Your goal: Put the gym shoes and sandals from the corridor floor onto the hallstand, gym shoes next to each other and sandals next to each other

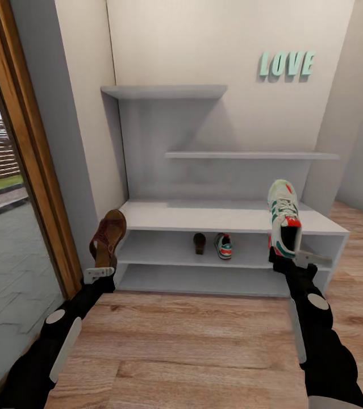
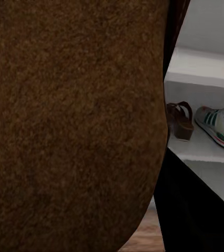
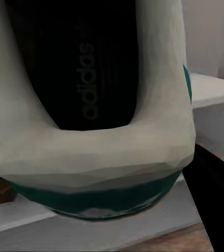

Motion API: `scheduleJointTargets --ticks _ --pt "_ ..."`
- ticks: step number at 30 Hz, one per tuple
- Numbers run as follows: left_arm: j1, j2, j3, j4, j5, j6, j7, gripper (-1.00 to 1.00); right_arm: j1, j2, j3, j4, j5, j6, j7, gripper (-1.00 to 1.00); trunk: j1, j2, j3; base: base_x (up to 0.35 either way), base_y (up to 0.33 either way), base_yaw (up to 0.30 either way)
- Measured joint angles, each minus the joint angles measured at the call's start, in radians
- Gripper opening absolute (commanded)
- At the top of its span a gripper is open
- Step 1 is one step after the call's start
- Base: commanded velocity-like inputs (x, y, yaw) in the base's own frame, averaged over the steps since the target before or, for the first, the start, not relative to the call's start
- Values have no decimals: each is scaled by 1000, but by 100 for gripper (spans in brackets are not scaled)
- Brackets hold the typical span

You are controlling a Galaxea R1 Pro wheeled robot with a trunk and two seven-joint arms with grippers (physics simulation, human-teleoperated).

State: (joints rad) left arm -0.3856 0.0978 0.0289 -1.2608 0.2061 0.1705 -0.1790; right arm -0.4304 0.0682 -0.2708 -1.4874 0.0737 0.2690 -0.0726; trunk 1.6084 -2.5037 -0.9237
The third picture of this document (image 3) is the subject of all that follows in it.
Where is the gym shoe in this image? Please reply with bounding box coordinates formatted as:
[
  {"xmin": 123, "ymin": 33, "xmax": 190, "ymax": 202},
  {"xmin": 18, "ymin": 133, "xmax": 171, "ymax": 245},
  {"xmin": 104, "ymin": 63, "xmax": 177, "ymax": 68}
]
[{"xmin": 0, "ymin": 0, "xmax": 196, "ymax": 223}]

